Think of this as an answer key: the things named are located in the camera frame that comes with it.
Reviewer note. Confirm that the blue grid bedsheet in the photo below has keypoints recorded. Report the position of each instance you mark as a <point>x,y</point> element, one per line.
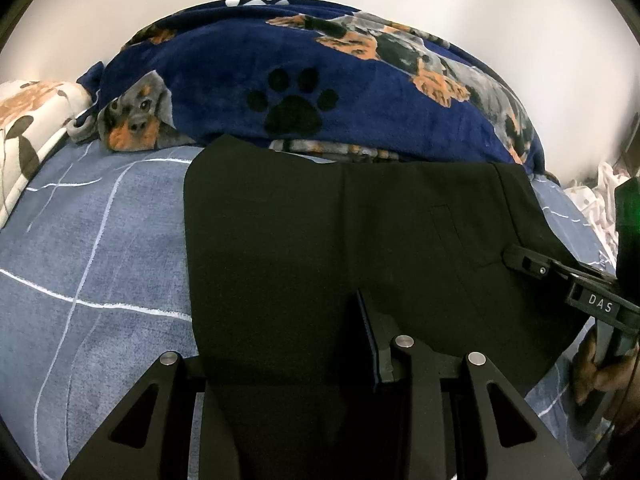
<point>100,240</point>

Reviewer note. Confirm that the white dotted quilt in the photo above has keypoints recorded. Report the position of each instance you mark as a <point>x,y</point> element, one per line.
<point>595,200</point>

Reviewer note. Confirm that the white floral pillow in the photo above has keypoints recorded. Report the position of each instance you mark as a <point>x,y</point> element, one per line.
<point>25,125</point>

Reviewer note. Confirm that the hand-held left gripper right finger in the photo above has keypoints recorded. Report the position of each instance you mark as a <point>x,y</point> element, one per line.
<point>369,330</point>

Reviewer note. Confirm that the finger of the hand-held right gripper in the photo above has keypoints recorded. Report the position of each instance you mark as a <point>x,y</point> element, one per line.
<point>535,262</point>

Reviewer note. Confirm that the navy dog print blanket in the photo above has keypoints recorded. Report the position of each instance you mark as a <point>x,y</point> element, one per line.
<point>350,85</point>

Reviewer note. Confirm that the black pants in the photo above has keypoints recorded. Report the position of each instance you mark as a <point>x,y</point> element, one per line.
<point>300,235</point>

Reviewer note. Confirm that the person's right hand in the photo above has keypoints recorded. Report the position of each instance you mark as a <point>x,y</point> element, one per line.
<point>617,385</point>

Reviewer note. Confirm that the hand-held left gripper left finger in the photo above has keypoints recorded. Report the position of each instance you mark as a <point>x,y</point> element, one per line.
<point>170,375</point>

